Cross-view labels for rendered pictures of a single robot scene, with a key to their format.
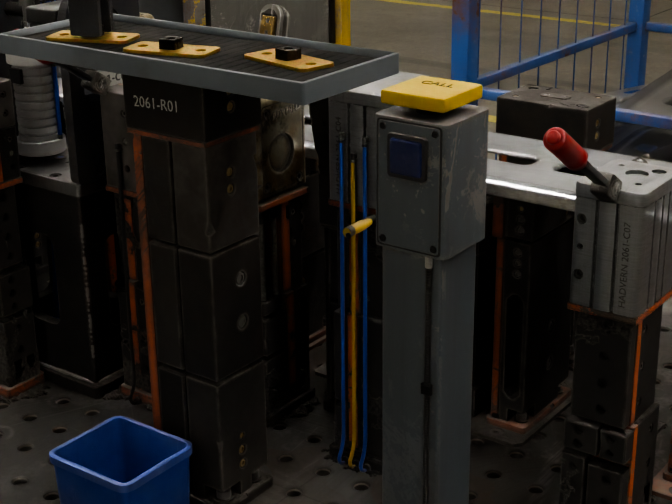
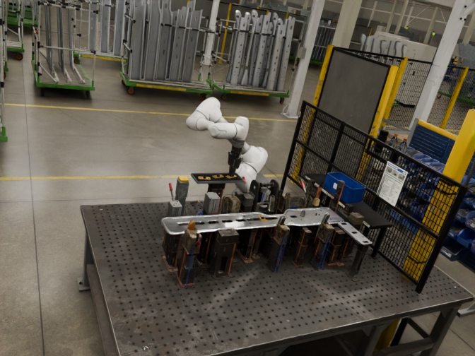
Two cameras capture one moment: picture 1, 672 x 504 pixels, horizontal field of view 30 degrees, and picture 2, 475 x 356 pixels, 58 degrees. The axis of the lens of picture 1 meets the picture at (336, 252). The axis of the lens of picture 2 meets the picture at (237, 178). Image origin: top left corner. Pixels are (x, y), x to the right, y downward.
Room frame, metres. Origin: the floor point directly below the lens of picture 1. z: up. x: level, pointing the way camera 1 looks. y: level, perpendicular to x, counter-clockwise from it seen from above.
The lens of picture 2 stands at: (2.37, -2.40, 2.39)
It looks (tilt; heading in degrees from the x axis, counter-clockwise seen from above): 23 degrees down; 113
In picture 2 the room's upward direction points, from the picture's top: 12 degrees clockwise
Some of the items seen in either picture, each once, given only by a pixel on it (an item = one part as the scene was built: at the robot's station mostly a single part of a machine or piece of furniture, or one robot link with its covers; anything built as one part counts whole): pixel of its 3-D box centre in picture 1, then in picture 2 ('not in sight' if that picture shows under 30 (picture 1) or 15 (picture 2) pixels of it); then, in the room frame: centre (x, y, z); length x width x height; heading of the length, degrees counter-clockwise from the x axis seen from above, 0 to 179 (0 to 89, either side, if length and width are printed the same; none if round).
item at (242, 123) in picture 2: not in sight; (239, 128); (1.18, 0.22, 1.54); 0.13 x 0.11 x 0.16; 67
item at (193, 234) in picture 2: not in sight; (189, 257); (1.34, -0.47, 0.88); 0.15 x 0.11 x 0.36; 143
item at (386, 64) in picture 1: (189, 52); (218, 177); (1.13, 0.13, 1.16); 0.37 x 0.14 x 0.02; 53
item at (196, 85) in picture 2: not in sight; (169, 54); (-3.25, 5.56, 0.88); 1.91 x 1.00 x 1.76; 50
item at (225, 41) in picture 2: not in sight; (205, 30); (-5.47, 10.60, 1.00); 4.54 x 0.14 x 2.00; 53
